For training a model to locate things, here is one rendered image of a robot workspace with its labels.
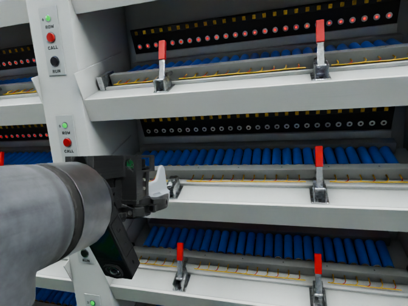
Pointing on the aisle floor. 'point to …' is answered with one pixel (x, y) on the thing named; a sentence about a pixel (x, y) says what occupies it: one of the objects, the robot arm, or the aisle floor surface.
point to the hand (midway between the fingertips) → (158, 195)
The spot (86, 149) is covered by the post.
